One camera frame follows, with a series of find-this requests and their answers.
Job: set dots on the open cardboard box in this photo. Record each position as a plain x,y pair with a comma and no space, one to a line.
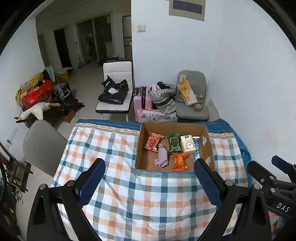
144,163

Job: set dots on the green snack packet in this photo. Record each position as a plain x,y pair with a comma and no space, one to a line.
174,142

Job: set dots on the yellow snack box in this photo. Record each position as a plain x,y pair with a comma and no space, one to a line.
187,93

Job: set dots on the grey chair near table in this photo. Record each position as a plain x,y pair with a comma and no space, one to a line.
43,146

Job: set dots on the red plastic bag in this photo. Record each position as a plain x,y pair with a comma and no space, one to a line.
40,93

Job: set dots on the orange snack packet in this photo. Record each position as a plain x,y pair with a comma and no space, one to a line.
180,164

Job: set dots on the wooden folding rack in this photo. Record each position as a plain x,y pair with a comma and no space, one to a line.
17,174

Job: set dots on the yellow cloth pile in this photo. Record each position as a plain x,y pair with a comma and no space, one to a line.
25,88

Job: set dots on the blue ice cream wrapper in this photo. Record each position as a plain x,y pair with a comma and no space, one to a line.
196,152

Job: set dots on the yellow tissue pack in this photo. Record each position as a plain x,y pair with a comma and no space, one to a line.
187,144

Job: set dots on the red snack packet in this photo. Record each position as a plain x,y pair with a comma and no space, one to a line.
153,141

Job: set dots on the wall electrical panel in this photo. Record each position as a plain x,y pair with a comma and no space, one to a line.
188,9

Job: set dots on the tape roll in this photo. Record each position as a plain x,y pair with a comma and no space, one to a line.
197,107

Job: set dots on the white board against wall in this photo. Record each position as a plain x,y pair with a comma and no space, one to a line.
213,113

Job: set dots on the wall light switch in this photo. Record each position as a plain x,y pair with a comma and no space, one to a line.
141,28

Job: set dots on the white goose plush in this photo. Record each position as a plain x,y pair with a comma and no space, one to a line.
36,110

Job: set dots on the black white patterned bag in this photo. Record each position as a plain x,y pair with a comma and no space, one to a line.
163,97

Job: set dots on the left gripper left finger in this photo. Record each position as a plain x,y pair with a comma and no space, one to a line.
77,193

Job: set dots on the white leather chair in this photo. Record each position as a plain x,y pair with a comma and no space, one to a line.
117,71

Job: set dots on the black plastic bag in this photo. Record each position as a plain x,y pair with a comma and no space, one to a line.
114,92

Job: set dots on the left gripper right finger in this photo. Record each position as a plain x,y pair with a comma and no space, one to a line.
220,196

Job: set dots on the purple soft cloth toy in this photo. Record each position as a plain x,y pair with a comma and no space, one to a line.
162,160

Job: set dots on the pink suitcase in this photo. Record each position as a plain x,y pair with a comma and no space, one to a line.
141,100

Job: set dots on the floral blue white bag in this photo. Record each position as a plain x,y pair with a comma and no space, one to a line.
153,115

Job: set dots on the plaid checkered tablecloth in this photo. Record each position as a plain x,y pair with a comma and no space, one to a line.
128,206

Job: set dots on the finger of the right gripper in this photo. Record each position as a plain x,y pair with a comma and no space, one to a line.
284,166
264,177

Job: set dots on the grey padded chair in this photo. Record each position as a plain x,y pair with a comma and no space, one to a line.
197,82

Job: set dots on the yellow bin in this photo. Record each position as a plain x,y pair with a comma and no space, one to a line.
64,76

